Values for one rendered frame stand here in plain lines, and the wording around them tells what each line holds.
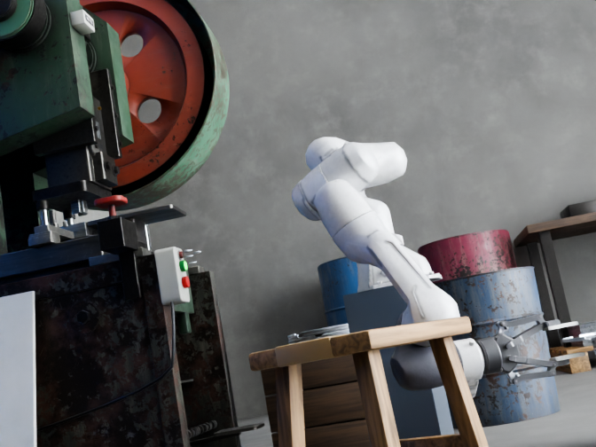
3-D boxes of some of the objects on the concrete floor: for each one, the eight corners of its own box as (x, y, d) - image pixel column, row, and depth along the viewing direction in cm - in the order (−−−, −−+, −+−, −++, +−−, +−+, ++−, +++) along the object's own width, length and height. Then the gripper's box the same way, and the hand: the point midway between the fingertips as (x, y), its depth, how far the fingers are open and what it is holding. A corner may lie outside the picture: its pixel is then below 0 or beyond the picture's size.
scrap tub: (555, 403, 282) (526, 272, 290) (577, 412, 241) (542, 262, 249) (440, 421, 287) (414, 294, 296) (443, 435, 246) (412, 286, 255)
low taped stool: (413, 571, 107) (367, 328, 112) (280, 568, 121) (245, 353, 126) (512, 507, 134) (470, 314, 140) (394, 511, 148) (360, 335, 154)
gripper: (495, 403, 158) (598, 382, 163) (474, 311, 162) (576, 294, 166) (481, 403, 166) (579, 382, 170) (461, 315, 169) (559, 297, 173)
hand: (565, 341), depth 167 cm, fingers open, 6 cm apart
